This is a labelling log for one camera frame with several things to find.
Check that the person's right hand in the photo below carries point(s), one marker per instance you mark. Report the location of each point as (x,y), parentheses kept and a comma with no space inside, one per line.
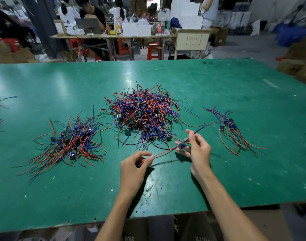
(199,155)

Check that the row of cardboard boxes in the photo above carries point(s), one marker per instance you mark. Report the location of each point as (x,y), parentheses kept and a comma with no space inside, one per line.
(12,52)

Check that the person's left hand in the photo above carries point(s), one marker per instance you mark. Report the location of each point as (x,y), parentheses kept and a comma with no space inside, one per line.
(134,175)

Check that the dark pillar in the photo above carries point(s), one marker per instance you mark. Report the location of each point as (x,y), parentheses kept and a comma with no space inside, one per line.
(45,25)

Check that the heap of blue bags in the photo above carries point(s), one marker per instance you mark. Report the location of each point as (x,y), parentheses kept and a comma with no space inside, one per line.
(294,35)

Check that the cream cabinet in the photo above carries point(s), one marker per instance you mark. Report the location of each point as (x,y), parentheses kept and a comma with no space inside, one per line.
(191,42)

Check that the red plastic stool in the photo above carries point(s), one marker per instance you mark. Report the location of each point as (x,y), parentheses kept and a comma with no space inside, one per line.
(11,45)
(155,52)
(123,46)
(77,45)

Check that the row of white containers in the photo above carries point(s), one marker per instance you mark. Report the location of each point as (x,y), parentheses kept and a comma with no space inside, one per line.
(136,30)

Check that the brown cardboard box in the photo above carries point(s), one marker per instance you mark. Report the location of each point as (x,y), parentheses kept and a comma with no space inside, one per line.
(219,36)

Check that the person's left forearm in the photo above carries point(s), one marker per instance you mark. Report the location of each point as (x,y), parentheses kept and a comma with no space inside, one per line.
(118,218)

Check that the grey laptop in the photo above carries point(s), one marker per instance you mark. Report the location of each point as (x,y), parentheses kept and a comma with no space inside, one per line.
(87,26)

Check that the stack of white boxes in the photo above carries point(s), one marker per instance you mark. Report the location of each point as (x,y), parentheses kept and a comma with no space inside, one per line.
(187,13)

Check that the long wooden work table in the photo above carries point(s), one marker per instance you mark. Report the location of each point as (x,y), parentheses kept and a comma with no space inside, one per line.
(107,35)

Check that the person's right forearm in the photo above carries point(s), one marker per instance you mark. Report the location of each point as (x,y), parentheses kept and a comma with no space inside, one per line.
(228,208)

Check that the dark blue bag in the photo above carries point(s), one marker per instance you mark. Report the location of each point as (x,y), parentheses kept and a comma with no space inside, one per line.
(175,22)

